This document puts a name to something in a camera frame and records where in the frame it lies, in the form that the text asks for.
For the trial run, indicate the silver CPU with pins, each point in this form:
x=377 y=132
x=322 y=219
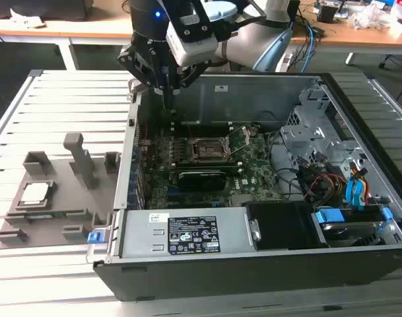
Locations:
x=35 y=193

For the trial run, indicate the CPU socket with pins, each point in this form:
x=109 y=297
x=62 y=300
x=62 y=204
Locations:
x=207 y=150

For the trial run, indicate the wooden desk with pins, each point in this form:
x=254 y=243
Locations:
x=88 y=31

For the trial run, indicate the crumpled white paper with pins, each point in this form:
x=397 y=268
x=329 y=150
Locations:
x=25 y=18

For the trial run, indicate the black graphics card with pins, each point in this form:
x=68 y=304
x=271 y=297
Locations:
x=200 y=181

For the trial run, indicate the green motherboard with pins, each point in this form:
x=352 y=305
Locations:
x=253 y=165

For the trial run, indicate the black cup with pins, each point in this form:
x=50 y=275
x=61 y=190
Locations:
x=326 y=14

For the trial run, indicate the grey parts rack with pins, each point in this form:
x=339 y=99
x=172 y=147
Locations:
x=72 y=204

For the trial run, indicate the grey power supply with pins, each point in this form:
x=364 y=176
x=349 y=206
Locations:
x=138 y=231

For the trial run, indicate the green RAM stick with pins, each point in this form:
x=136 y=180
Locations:
x=60 y=215

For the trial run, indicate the blue plastic latch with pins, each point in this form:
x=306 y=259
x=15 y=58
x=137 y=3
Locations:
x=95 y=238

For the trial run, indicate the clear plastic bags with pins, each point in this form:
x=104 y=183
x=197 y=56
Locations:
x=369 y=18

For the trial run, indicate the hard disk in blue carrier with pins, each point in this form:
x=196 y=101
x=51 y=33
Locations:
x=329 y=218

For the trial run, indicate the black PC case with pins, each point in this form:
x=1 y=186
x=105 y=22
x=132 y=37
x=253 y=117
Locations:
x=220 y=280

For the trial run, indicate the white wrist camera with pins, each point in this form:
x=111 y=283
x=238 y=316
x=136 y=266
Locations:
x=194 y=49

